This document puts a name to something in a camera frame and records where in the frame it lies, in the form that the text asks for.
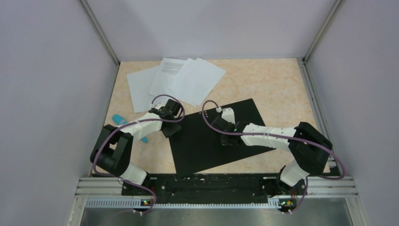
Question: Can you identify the grey black folder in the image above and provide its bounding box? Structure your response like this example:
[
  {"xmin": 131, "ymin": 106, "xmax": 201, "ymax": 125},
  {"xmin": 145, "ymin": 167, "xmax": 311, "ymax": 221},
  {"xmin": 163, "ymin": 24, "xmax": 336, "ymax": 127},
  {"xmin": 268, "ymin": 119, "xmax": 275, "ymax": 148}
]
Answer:
[{"xmin": 169, "ymin": 112, "xmax": 272, "ymax": 177}]

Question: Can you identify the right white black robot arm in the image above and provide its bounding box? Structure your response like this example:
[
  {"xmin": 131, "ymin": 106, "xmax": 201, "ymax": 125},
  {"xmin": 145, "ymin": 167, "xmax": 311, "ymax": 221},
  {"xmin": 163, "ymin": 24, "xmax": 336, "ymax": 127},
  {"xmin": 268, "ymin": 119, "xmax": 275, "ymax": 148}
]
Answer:
[{"xmin": 211, "ymin": 116, "xmax": 333, "ymax": 194}]

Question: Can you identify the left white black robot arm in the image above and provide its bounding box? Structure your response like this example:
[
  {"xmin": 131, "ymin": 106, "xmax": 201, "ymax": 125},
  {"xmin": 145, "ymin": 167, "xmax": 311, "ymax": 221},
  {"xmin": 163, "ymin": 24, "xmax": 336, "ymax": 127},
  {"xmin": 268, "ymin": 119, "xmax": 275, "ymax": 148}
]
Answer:
[{"xmin": 90, "ymin": 99, "xmax": 185, "ymax": 195}]

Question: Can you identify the lower right paper sheet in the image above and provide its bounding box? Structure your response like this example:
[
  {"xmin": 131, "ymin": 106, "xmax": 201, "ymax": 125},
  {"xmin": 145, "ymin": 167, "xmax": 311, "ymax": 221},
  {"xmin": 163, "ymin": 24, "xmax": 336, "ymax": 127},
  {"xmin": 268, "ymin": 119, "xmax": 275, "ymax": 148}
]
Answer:
[{"xmin": 162, "ymin": 58, "xmax": 199, "ymax": 106}]

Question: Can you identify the top right paper sheet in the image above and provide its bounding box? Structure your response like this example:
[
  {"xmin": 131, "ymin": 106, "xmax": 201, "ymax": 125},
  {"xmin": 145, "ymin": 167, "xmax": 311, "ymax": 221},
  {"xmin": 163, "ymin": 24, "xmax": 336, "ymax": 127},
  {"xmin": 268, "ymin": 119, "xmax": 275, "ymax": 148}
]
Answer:
[{"xmin": 188, "ymin": 58, "xmax": 226, "ymax": 105}]

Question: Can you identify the printed white paper sheet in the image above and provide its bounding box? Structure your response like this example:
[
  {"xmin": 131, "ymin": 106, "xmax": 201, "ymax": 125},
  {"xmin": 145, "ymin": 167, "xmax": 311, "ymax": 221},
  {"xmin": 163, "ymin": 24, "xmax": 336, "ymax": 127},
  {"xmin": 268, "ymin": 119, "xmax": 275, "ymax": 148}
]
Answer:
[{"xmin": 149, "ymin": 57, "xmax": 186, "ymax": 96}]

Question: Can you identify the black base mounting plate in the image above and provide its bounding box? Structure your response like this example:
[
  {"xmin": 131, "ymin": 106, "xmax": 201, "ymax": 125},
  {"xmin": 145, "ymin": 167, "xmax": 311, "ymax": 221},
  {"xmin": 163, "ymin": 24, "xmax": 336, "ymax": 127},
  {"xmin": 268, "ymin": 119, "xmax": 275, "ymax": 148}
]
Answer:
[{"xmin": 121, "ymin": 173, "xmax": 305, "ymax": 204}]

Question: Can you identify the cyan marker pen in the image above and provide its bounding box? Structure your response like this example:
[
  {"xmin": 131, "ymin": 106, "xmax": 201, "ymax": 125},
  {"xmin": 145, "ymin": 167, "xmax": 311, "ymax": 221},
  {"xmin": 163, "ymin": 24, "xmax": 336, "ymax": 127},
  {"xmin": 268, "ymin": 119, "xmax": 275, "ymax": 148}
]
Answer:
[{"xmin": 112, "ymin": 114, "xmax": 149, "ymax": 144}]

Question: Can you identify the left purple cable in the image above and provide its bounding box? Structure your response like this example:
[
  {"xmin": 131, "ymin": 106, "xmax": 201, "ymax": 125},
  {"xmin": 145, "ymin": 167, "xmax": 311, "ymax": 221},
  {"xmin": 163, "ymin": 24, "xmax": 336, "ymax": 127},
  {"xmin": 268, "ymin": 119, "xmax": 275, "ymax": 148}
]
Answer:
[{"xmin": 93, "ymin": 94, "xmax": 186, "ymax": 216}]

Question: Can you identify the purple cable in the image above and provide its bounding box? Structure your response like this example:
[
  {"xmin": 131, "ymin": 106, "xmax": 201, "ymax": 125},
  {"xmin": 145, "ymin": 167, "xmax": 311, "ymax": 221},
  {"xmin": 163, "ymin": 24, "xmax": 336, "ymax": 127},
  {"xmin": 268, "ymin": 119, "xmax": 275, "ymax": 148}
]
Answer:
[
  {"xmin": 201, "ymin": 99, "xmax": 347, "ymax": 216},
  {"xmin": 93, "ymin": 94, "xmax": 186, "ymax": 216}
]

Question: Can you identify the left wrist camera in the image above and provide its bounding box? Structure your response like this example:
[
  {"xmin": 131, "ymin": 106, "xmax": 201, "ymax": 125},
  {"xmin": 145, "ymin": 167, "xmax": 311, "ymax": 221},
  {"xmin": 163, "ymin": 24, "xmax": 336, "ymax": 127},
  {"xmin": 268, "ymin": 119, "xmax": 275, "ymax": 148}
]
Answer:
[{"xmin": 151, "ymin": 102, "xmax": 166, "ymax": 110}]

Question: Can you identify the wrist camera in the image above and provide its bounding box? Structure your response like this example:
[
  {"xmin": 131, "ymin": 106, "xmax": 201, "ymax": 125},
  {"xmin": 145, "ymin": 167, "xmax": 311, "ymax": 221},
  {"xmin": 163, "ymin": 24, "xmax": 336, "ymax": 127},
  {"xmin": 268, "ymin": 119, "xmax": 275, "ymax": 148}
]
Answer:
[
  {"xmin": 151, "ymin": 102, "xmax": 166, "ymax": 110},
  {"xmin": 216, "ymin": 107, "xmax": 236, "ymax": 124}
]

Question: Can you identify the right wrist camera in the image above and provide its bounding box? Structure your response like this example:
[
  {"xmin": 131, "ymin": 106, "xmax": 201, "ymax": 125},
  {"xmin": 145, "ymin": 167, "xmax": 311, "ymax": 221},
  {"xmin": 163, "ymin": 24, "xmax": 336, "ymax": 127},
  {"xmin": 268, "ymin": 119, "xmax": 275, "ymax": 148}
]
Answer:
[{"xmin": 216, "ymin": 107, "xmax": 236, "ymax": 124}]

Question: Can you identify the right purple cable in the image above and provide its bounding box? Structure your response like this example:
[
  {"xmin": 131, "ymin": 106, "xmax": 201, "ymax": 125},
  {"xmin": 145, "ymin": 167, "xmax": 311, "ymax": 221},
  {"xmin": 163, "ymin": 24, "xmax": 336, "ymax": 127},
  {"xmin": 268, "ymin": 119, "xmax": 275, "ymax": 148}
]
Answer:
[{"xmin": 201, "ymin": 99, "xmax": 347, "ymax": 216}]

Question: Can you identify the aluminium rail frame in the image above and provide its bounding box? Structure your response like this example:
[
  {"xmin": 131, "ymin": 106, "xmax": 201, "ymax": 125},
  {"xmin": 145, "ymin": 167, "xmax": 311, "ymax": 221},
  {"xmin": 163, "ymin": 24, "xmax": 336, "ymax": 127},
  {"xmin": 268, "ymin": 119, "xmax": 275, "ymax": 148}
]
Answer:
[{"xmin": 68, "ymin": 176, "xmax": 370, "ymax": 226}]

